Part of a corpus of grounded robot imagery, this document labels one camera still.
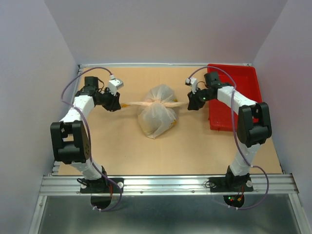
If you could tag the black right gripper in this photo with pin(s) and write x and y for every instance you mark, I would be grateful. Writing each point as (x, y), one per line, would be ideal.
(194, 104)

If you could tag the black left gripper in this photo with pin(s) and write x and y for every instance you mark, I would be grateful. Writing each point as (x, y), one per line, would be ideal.
(115, 104)

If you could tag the white plastic bag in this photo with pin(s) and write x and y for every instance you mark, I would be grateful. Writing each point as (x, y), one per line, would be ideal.
(158, 112)

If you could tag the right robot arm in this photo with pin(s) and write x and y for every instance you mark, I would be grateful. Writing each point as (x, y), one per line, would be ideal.
(251, 126)

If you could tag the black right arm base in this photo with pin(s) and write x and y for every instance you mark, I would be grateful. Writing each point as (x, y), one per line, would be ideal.
(225, 185)

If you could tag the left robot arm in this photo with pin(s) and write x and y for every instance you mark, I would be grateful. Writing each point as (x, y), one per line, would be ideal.
(71, 135)

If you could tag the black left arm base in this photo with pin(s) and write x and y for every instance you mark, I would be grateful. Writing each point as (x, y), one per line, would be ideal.
(99, 186)

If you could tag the red plastic tray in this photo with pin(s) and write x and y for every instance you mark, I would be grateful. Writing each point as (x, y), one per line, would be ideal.
(247, 92)

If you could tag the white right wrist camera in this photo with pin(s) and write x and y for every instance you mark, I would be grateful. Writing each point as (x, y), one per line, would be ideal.
(193, 83)

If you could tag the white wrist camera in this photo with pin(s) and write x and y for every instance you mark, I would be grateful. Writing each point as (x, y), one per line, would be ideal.
(115, 84)
(193, 83)

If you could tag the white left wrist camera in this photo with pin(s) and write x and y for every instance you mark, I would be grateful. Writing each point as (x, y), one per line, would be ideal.
(115, 84)

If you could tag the aluminium front rail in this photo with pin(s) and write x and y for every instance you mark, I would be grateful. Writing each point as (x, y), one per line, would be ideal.
(160, 185)

